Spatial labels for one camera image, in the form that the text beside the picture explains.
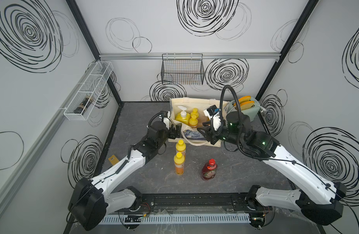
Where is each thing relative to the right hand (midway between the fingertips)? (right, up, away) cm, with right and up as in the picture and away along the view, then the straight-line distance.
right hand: (201, 127), depth 63 cm
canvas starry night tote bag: (+3, +11, +24) cm, 27 cm away
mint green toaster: (+38, +7, +34) cm, 51 cm away
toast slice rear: (+32, +15, +30) cm, 47 cm away
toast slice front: (+33, +12, +28) cm, 45 cm away
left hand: (-13, +1, +16) cm, 20 cm away
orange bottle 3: (-10, -16, +5) cm, 20 cm away
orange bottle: (-2, +1, +20) cm, 20 cm away
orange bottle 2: (-9, -11, +10) cm, 18 cm away
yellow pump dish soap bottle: (-8, +4, +20) cm, 22 cm away
